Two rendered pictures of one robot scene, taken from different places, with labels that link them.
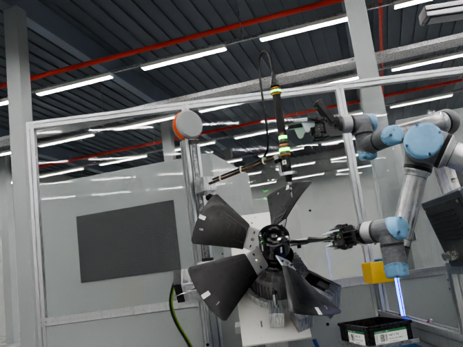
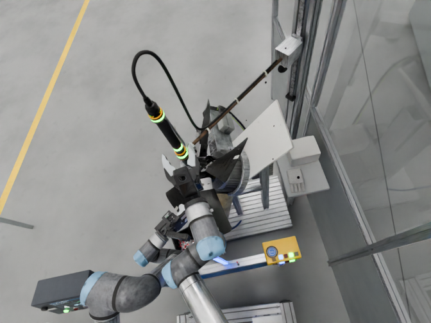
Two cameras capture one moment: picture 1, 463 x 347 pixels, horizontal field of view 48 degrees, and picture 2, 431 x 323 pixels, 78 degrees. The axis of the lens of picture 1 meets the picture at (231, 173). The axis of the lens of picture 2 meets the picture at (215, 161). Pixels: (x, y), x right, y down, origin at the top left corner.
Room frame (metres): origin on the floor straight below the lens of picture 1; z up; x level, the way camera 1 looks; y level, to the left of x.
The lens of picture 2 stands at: (2.24, -0.71, 2.41)
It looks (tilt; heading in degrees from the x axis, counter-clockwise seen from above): 63 degrees down; 101
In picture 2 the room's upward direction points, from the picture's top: 23 degrees counter-clockwise
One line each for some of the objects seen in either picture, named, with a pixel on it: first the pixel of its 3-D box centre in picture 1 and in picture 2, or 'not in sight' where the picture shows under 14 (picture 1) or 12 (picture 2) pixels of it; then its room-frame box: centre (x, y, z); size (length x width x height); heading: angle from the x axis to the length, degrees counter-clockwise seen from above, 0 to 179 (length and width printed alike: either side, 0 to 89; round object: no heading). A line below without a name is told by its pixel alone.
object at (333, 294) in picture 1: (318, 293); (217, 204); (2.07, -0.27, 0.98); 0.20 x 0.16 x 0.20; 0
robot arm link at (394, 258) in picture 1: (395, 260); (158, 255); (1.74, -0.49, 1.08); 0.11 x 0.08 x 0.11; 162
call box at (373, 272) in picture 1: (378, 272); (281, 250); (2.33, -0.58, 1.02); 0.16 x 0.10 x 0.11; 0
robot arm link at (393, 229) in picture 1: (389, 230); (147, 253); (1.72, -0.49, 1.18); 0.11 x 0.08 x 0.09; 37
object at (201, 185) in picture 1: (204, 185); (289, 50); (2.55, 0.14, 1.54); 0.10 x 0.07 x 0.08; 35
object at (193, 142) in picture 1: (200, 200); (295, 54); (2.59, 0.17, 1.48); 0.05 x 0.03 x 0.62; 125
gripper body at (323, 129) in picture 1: (326, 127); (191, 190); (2.07, -0.41, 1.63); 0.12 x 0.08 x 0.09; 101
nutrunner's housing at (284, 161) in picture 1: (280, 126); (172, 139); (2.04, -0.22, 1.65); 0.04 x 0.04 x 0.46
